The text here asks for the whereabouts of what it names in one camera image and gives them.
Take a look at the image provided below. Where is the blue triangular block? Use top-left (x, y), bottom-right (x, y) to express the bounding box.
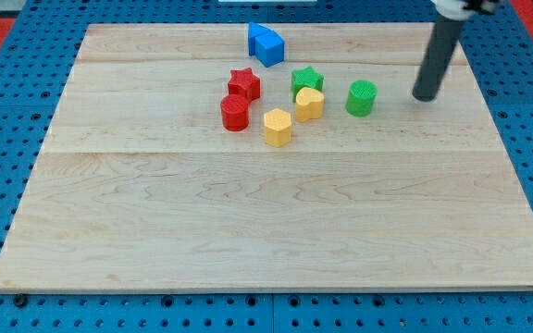
top-left (247, 22), bottom-right (271, 56)

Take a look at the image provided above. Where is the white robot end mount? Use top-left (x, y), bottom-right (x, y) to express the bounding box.
top-left (429, 0), bottom-right (503, 21)

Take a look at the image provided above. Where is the light wooden board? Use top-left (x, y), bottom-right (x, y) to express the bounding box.
top-left (0, 23), bottom-right (533, 294)

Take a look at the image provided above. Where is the blue cube block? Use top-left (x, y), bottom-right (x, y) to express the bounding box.
top-left (254, 31), bottom-right (285, 68)

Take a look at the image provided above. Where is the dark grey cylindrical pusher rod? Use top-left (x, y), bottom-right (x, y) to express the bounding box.
top-left (412, 14), bottom-right (465, 102)

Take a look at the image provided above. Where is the yellow hexagon block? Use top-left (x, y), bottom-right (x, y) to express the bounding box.
top-left (263, 108), bottom-right (292, 147)

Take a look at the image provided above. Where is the red cylinder block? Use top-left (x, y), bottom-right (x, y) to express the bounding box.
top-left (220, 94), bottom-right (249, 131)

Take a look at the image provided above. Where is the green cylinder block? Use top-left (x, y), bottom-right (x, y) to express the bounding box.
top-left (345, 80), bottom-right (378, 117)

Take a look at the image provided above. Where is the green star block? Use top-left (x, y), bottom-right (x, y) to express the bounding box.
top-left (291, 66), bottom-right (324, 102)

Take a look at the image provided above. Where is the red star block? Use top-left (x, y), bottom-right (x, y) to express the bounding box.
top-left (228, 68), bottom-right (261, 102)

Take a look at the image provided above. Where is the yellow heart block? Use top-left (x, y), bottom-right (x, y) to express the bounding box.
top-left (295, 87), bottom-right (325, 122)

